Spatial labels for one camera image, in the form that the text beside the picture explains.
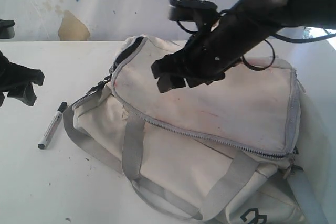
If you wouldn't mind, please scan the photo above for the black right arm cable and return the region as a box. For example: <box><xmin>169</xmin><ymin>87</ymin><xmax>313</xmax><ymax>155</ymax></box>
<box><xmin>178</xmin><ymin>8</ymin><xmax>336</xmax><ymax>72</ymax></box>

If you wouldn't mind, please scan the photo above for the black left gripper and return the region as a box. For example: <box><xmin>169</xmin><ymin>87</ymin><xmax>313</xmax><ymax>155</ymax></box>
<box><xmin>1</xmin><ymin>52</ymin><xmax>45</xmax><ymax>106</ymax></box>

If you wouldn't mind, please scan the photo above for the right robot arm black grey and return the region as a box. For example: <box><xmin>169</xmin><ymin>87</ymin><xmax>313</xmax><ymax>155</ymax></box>
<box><xmin>151</xmin><ymin>0</ymin><xmax>335</xmax><ymax>93</ymax></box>

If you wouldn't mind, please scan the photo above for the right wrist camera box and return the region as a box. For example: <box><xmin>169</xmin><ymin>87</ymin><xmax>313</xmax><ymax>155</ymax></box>
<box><xmin>168</xmin><ymin>0</ymin><xmax>220</xmax><ymax>34</ymax></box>

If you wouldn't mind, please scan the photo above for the white canvas duffel bag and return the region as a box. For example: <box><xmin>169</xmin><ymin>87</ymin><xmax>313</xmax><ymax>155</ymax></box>
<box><xmin>62</xmin><ymin>34</ymin><xmax>307</xmax><ymax>224</ymax></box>

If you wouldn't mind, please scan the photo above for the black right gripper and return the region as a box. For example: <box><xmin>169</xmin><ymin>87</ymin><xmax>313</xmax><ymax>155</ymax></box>
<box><xmin>151</xmin><ymin>11</ymin><xmax>276</xmax><ymax>93</ymax></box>

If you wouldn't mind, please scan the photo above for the black and white marker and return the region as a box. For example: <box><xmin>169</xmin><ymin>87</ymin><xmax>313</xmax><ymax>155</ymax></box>
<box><xmin>38</xmin><ymin>101</ymin><xmax>67</xmax><ymax>150</ymax></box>

